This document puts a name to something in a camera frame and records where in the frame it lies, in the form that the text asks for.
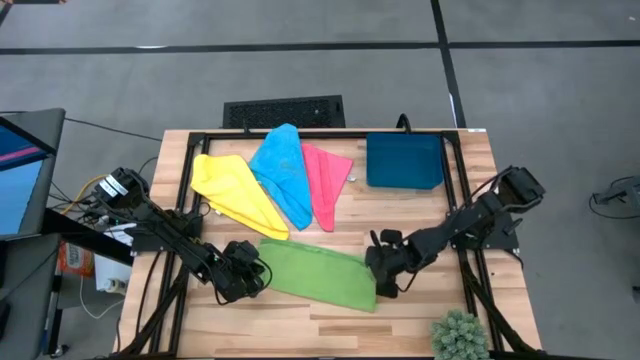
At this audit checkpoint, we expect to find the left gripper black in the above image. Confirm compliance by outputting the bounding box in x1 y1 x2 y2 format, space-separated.
214 239 274 305

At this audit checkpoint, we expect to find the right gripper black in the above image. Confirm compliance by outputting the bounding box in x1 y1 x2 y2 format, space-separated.
364 228 429 300

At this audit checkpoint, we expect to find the green microfiber towel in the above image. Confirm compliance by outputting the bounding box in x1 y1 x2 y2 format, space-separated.
257 238 379 314

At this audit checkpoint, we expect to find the yellow microfiber towel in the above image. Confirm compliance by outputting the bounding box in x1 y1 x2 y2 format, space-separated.
190 153 291 241

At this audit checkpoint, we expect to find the pink microfiber towel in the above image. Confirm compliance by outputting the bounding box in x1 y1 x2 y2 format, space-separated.
301 143 355 233

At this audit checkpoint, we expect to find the light blue microfiber towel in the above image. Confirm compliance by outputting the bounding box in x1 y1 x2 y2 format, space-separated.
248 122 315 231

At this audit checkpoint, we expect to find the dark blue bin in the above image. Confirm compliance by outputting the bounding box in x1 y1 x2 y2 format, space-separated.
365 132 446 191

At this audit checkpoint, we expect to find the small green artificial plant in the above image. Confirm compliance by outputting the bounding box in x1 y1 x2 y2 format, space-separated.
430 308 491 360

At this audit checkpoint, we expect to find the white box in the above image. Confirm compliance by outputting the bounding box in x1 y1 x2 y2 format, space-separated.
93 222 136 292

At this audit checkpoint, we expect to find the black perforated computer case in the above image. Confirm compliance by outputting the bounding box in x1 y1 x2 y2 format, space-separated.
222 94 347 130

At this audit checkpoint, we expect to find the orange box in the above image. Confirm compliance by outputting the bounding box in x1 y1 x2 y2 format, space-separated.
56 241 96 279

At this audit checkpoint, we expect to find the grey desk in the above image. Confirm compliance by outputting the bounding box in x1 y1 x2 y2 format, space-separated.
0 232 64 360

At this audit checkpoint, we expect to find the monitor with blue screen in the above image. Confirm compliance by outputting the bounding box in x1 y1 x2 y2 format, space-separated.
0 107 67 241

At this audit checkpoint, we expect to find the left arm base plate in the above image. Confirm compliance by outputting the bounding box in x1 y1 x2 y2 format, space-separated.
130 212 204 253

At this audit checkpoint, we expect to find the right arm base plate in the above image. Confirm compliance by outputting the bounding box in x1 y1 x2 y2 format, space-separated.
446 209 521 251

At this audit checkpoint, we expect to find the black aluminium table frame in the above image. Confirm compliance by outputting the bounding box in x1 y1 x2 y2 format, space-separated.
117 129 544 360

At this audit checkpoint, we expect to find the yellow cable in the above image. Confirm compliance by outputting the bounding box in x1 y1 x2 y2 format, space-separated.
62 174 109 216

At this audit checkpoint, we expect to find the thin black cable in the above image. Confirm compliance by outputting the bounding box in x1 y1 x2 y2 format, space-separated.
64 117 164 143

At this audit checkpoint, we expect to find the black stand with cable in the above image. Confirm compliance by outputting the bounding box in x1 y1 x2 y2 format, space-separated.
588 174 640 221

